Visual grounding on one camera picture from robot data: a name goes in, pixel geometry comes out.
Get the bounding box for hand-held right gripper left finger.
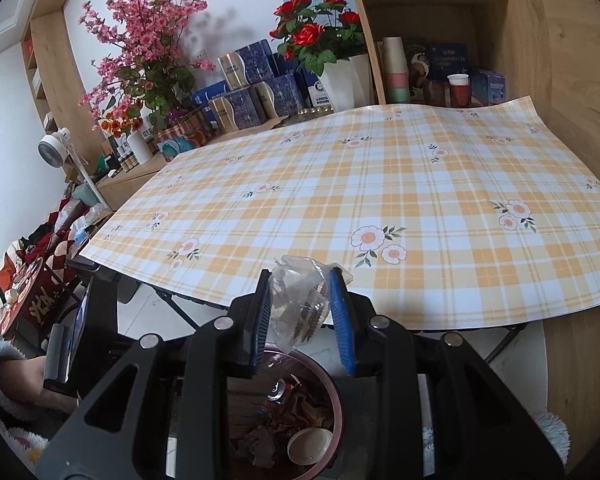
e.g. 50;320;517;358
35;267;272;480

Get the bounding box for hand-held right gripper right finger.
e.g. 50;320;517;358
327;266;566;480

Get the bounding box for clear plastic wrapper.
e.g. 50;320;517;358
267;255;354;357

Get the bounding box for brown plastic bin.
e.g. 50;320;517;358
226;347;347;480

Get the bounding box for person's left hand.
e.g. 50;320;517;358
0;354;79;412

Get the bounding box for red printed box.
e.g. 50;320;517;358
16;279;82;342

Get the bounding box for crumpled brown red wrapper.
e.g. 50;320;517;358
264;374;332;432

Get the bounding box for red white checkered cloth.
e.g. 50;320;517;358
44;199;87;262

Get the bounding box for folding table with plaid cloth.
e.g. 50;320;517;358
82;95;600;332

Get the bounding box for white paper cup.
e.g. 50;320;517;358
285;427;334;467

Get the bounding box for wooden sideboard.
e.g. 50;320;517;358
94;152;172;212

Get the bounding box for row of small brown bottles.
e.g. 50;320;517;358
109;144;137;172

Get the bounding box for white ribbed vase orange flowers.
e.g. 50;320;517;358
99;114;154;167

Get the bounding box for white fan on stand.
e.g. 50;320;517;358
36;126;117;212

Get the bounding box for teal picture box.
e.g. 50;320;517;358
159;129;217;162

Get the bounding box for gold and blue gift box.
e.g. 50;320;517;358
252;73;307;119
210;85;269;134
217;39;282;92

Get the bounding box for flat blue box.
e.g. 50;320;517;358
192;80;231;112

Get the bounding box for person's fluffy grey robe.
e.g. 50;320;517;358
532;410;572;469

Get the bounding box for stack of pastel cups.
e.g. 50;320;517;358
382;36;412;106

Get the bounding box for red cup white rim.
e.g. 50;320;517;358
447;73;471;109

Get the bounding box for red rose plant white pot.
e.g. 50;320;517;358
270;0;377;112

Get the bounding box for dark blue books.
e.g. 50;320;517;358
405;36;469;106

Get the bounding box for blue patterned carton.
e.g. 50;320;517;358
472;68;509;107

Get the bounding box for pink blossom plant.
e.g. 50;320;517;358
77;0;217;134

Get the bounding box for wooden shelf unit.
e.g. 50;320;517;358
340;0;552;112

